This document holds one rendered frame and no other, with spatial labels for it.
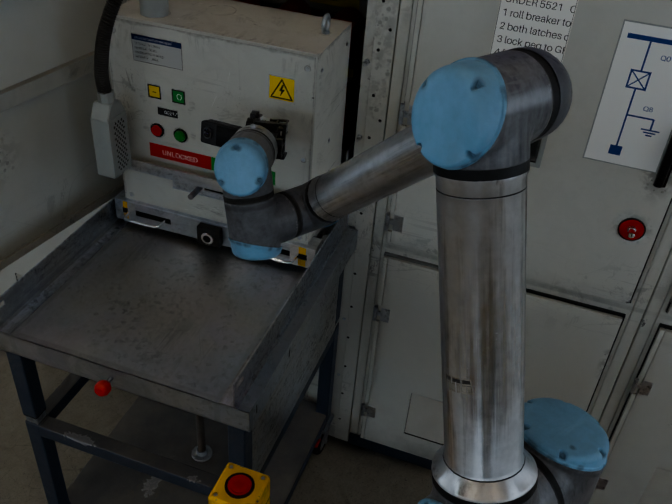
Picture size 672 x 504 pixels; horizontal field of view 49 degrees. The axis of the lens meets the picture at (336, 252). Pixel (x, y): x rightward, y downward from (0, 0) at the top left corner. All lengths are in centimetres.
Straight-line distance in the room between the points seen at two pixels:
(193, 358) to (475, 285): 81
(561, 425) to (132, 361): 85
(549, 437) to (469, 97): 58
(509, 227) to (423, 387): 135
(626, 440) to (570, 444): 102
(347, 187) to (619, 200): 73
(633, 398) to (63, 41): 167
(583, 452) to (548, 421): 7
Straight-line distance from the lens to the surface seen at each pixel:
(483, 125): 82
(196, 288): 174
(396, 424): 235
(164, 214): 187
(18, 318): 173
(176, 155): 178
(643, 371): 204
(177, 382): 153
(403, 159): 114
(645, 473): 231
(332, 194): 128
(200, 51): 163
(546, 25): 160
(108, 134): 170
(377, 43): 171
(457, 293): 93
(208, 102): 167
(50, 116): 189
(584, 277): 187
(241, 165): 125
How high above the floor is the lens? 195
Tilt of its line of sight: 36 degrees down
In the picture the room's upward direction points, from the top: 5 degrees clockwise
